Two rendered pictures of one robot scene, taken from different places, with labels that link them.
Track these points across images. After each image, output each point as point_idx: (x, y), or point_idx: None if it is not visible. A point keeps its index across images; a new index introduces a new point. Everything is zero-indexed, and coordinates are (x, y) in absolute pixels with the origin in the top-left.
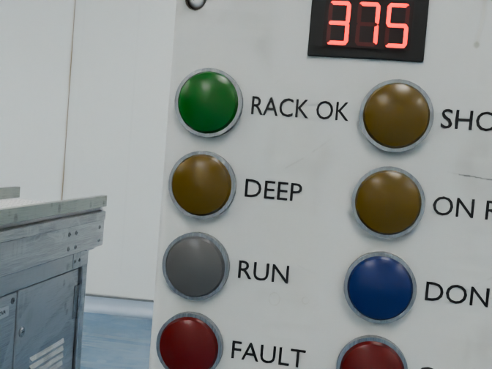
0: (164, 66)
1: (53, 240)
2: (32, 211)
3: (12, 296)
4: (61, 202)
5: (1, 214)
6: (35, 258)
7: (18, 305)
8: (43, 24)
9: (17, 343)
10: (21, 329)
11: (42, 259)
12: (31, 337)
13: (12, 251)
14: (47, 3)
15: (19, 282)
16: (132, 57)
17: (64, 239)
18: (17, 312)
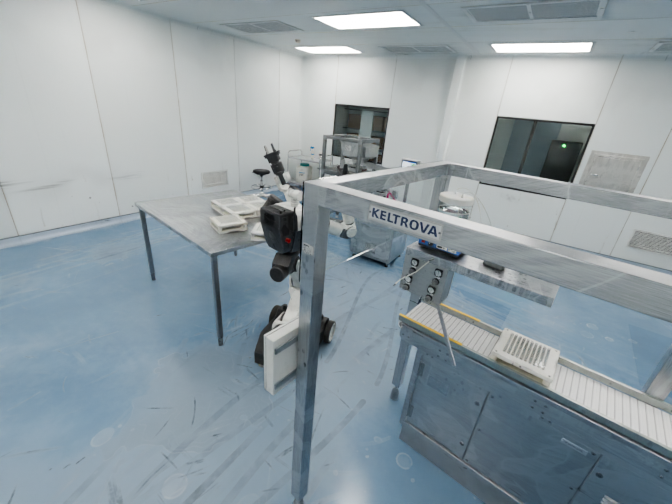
0: None
1: (634, 454)
2: (605, 421)
3: (593, 451)
4: (655, 443)
5: (567, 401)
6: (604, 446)
7: (600, 461)
8: None
9: (593, 476)
10: (598, 473)
11: (614, 453)
12: (611, 488)
13: (575, 423)
14: None
15: (600, 450)
16: None
17: (656, 467)
18: (597, 462)
